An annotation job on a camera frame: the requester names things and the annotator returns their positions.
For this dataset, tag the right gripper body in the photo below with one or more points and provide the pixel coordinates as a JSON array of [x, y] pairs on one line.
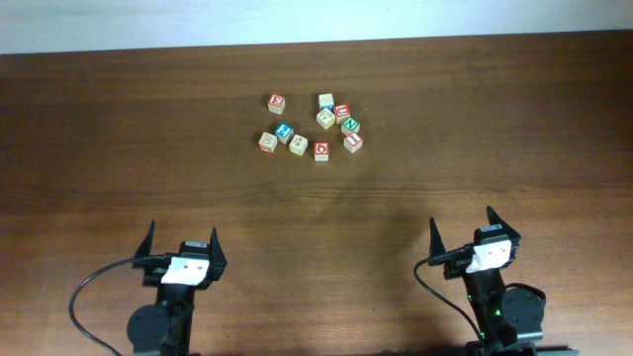
[[456, 269]]

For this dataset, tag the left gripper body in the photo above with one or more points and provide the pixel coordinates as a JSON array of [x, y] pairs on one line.
[[154, 273]]

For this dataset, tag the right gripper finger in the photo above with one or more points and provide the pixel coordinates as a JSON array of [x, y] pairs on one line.
[[494, 218], [436, 247]]

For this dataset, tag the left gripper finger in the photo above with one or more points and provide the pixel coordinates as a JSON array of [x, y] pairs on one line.
[[217, 256], [144, 248]]

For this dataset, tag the cream block with red side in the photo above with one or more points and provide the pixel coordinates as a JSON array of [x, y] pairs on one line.
[[268, 142]]

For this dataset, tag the red number 1 block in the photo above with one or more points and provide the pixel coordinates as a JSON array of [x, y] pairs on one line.
[[353, 142]]

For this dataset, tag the cream block with blue side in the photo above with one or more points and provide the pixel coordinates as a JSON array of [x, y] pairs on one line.
[[298, 145]]

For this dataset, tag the blue number 2 block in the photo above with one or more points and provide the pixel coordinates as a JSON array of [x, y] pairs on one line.
[[284, 133]]

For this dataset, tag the green letter N block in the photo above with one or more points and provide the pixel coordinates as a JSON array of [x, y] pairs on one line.
[[350, 126]]

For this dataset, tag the red letter O block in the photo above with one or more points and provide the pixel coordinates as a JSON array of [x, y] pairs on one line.
[[321, 151]]

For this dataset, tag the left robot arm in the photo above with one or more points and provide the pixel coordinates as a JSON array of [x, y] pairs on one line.
[[164, 327]]

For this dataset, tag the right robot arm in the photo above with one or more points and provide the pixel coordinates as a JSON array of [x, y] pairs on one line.
[[508, 317]]

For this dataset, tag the red letter U block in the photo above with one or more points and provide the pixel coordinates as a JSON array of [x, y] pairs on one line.
[[342, 112]]

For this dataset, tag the red number 3 block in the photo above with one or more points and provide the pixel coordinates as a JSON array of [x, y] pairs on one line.
[[276, 104]]

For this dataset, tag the cream picture block middle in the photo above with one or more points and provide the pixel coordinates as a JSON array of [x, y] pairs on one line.
[[325, 118]]

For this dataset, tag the cream picture block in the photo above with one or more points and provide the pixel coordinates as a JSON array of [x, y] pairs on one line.
[[325, 102], [325, 118]]

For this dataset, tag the cream picture block top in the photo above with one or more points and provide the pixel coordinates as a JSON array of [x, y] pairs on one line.
[[325, 102]]

